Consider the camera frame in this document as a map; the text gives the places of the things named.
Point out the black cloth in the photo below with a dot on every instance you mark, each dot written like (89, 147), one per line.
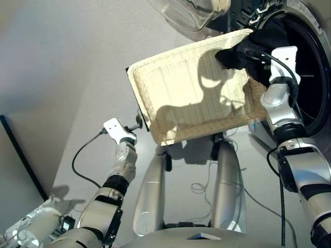
(258, 38)

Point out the pale woven laundry basket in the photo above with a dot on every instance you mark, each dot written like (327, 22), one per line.
(186, 87)

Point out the round glass washing machine door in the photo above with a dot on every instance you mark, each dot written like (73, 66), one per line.
(191, 15)

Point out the grey washing machine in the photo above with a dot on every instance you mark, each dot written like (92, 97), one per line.
(310, 51)

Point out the silver robot leg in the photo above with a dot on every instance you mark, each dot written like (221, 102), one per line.
(228, 186)
(150, 196)

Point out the dark flat panel edge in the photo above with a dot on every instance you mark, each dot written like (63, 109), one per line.
(23, 160)

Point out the black power adapter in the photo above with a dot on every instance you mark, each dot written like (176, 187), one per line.
(67, 224)

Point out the silver robot torso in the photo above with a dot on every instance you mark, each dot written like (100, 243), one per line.
(201, 237)

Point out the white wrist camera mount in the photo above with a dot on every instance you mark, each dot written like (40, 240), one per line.
(284, 56)
(116, 129)

